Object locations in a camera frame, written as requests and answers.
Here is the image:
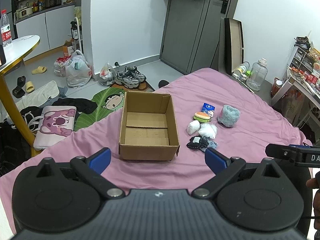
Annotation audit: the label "large white plastic bag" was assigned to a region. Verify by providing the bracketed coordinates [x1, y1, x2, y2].
[65, 50, 92, 88]

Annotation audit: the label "yellow slipper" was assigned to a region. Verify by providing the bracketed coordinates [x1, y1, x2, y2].
[31, 66, 47, 75]
[25, 81, 35, 94]

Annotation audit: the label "black slipper pair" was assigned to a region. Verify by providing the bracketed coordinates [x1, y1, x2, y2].
[12, 76, 26, 99]

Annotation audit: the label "smartphone on table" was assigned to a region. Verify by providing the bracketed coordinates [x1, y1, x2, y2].
[0, 45, 6, 66]

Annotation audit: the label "green cartoon floor mat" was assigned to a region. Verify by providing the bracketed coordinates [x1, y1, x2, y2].
[74, 87, 125, 132]

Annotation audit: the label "person's right hand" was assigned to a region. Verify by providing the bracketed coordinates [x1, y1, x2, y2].
[305, 171, 320, 218]

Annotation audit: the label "yellow slipper far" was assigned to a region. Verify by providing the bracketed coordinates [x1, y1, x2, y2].
[31, 66, 47, 75]

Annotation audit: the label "cardboard box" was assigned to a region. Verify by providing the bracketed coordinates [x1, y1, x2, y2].
[119, 91, 180, 161]

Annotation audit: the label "blue tissue pack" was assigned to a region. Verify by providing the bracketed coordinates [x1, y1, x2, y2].
[201, 103, 215, 118]

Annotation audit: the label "white towel on floor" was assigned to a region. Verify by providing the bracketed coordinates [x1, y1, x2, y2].
[16, 80, 60, 111]

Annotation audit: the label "water bottle red label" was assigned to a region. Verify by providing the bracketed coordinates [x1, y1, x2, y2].
[1, 9, 12, 47]

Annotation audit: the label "pink cartoon cushion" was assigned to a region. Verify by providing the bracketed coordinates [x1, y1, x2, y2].
[28, 106, 76, 150]

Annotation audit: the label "light blue fluffy towel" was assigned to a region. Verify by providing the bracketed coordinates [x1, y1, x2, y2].
[217, 105, 240, 128]

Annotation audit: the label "clear plastic jar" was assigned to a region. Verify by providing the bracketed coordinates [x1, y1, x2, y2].
[246, 58, 268, 91]

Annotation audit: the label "grey door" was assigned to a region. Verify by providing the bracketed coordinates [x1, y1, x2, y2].
[160, 0, 238, 74]

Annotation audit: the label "white stuffing bag large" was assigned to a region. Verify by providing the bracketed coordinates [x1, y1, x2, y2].
[198, 123, 217, 139]

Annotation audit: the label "white kitchen cabinet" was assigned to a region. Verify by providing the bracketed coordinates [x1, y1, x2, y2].
[16, 4, 75, 60]

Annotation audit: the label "yellow slipper near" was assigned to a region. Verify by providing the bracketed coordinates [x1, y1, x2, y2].
[25, 81, 35, 94]

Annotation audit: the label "leaning framed board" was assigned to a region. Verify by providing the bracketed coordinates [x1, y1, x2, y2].
[224, 18, 244, 75]

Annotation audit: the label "black clothes on floor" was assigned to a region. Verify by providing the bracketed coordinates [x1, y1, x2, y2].
[20, 98, 97, 124]

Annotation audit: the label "white stuffing bag small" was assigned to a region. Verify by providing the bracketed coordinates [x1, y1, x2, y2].
[186, 120, 200, 135]

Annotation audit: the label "white round table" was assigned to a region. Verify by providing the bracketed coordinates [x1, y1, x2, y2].
[1, 35, 41, 157]

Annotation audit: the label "small clear trash bag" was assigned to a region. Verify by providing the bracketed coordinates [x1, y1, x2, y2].
[98, 63, 116, 87]

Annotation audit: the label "pink bed sheet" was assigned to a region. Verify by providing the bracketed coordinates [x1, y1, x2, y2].
[1, 68, 309, 233]

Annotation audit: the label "burger plush toy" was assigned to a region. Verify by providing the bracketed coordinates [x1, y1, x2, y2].
[193, 112, 211, 123]

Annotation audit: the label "grey sneaker pair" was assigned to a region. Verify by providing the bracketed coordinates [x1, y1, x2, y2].
[115, 66, 146, 89]

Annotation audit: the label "blue knitted sock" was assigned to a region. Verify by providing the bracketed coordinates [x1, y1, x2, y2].
[200, 136, 217, 153]

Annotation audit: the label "cluttered side desk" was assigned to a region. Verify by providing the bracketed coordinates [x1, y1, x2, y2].
[270, 36, 319, 127]

